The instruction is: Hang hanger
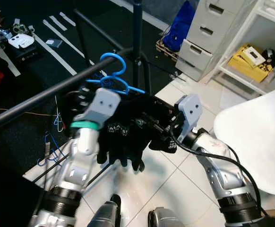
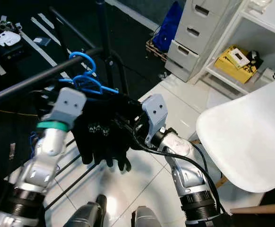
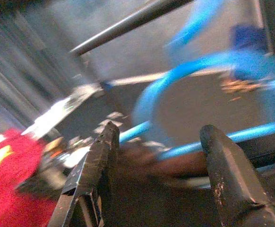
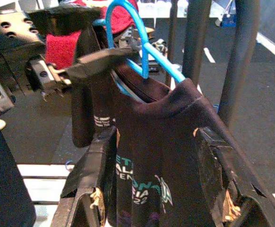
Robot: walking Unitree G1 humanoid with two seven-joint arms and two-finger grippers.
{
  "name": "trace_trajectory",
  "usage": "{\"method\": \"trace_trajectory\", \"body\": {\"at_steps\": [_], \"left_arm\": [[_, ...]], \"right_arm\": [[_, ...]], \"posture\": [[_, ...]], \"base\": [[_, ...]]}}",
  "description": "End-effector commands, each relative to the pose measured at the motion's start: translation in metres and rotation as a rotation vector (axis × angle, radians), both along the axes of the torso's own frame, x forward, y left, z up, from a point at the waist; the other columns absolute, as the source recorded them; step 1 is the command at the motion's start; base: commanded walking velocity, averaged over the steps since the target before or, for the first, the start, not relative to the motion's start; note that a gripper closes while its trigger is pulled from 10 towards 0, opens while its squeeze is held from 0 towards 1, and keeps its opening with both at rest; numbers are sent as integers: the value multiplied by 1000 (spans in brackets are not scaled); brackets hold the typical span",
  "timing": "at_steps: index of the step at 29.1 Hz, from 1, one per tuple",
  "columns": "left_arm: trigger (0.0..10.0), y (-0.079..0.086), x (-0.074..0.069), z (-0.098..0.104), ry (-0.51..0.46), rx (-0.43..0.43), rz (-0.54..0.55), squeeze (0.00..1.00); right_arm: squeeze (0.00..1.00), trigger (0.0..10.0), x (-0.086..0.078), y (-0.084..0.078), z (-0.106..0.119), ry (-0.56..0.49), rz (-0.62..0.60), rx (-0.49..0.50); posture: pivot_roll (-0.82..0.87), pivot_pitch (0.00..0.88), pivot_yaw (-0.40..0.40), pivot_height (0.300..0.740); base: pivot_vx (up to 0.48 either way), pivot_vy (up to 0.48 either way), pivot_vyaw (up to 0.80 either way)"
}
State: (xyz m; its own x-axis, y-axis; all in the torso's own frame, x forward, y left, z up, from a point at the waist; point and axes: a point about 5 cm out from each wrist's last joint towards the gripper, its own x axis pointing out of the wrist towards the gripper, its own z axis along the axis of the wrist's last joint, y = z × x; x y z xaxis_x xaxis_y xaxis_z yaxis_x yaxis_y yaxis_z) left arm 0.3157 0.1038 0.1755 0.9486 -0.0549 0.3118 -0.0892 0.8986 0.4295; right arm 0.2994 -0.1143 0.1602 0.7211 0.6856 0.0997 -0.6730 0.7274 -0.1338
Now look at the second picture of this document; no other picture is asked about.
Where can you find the black shirt with print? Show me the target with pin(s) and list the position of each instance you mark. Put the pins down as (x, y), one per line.
(99, 137)

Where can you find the blue plastic hanger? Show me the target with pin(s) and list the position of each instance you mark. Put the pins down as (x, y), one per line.
(83, 54)

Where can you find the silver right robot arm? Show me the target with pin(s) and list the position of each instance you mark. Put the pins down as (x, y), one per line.
(187, 175)

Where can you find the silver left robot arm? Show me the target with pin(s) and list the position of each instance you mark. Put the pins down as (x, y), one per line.
(47, 156)

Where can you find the grey robot right leg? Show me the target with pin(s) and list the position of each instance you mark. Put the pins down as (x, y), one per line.
(149, 220)

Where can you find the grey robot leg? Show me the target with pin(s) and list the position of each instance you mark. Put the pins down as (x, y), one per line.
(149, 220)
(85, 215)

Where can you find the blue bag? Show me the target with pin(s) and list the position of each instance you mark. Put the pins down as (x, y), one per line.
(168, 28)

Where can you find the grey robot left leg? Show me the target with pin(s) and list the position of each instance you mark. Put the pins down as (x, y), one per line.
(85, 215)

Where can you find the yellow box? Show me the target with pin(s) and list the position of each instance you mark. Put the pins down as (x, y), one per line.
(227, 70)

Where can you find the grey drawer cabinet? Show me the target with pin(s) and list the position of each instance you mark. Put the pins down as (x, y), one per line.
(199, 38)

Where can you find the white chair with wooden legs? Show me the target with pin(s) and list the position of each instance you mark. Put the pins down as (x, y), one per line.
(246, 137)

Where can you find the black clothes rack crossbar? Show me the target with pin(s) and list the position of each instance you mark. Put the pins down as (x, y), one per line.
(76, 27)

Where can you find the small white box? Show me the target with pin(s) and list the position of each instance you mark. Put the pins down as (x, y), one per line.
(237, 57)

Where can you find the small black item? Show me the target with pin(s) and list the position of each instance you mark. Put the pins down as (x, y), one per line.
(254, 59)

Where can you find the white shelf unit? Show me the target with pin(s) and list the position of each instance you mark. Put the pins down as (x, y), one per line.
(258, 33)

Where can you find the white and black device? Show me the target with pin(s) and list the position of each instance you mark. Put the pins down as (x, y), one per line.
(7, 39)

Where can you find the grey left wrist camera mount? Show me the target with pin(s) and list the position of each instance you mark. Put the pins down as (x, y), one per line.
(69, 106)

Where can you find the black clothes rack post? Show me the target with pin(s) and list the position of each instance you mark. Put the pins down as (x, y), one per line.
(100, 23)

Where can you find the black clothes rack rail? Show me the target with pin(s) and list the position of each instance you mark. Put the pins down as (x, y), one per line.
(24, 84)

